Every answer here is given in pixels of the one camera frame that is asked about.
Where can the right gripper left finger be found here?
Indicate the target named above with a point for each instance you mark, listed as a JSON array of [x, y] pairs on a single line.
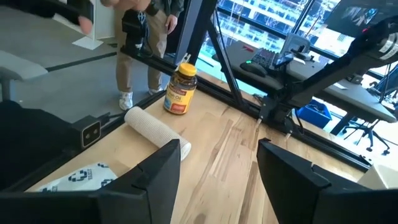
[[149, 193]]

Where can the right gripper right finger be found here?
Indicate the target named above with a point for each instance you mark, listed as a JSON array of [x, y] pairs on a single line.
[[295, 193]]

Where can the white bandage roll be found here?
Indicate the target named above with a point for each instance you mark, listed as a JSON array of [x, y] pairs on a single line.
[[149, 127]]

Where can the white blue-printed wipes pack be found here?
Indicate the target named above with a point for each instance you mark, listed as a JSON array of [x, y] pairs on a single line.
[[84, 177]]

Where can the yellow-capped fish oil bottle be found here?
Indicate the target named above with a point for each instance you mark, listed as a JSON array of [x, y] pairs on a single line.
[[180, 90]]

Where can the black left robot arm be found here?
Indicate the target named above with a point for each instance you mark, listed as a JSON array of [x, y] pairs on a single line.
[[342, 62]]

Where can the blue plastic bin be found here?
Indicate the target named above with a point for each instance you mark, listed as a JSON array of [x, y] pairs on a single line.
[[314, 116]]

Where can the black office chair base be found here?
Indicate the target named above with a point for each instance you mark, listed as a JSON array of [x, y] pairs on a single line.
[[368, 133]]

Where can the grey desk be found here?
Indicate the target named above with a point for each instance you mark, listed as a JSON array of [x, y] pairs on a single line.
[[357, 96]]

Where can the person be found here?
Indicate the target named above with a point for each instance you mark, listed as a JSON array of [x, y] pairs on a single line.
[[124, 71]]

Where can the black bulky object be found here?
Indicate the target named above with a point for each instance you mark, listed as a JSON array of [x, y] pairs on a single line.
[[31, 143]]

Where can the black computer mouse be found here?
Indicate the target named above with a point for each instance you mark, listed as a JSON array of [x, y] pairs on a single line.
[[253, 68]]

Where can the silver light bar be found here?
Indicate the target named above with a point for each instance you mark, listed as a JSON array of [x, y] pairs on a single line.
[[183, 62]]

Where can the backlit black keyboard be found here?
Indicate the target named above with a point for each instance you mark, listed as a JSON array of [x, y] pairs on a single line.
[[264, 57]]

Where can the grey desk gadget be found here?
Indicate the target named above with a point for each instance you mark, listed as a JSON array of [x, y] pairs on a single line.
[[295, 43]]

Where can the small red tool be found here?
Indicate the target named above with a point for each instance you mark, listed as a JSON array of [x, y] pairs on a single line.
[[247, 48]]

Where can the white floor paper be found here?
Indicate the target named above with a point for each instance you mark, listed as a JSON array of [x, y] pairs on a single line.
[[88, 43]]

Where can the person's hand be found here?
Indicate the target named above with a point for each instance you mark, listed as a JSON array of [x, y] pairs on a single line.
[[171, 25]]

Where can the grey chair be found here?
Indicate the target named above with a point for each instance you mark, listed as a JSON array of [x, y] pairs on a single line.
[[18, 67]]

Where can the table-edge camera box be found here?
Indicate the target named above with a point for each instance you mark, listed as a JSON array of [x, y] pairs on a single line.
[[91, 133]]

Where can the black frame-mounted device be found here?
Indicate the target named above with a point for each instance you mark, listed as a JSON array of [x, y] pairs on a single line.
[[133, 28]]

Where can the white pedestal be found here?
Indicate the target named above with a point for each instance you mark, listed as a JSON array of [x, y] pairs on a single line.
[[102, 21]]

